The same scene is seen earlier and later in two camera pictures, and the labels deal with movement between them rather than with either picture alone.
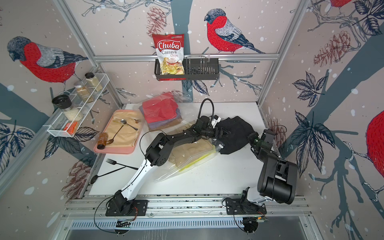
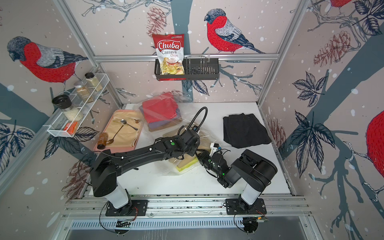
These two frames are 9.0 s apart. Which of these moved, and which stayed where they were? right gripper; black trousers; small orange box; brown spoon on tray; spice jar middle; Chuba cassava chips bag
Moved: right gripper; black trousers
Stayed: brown spoon on tray; small orange box; Chuba cassava chips bag; spice jar middle
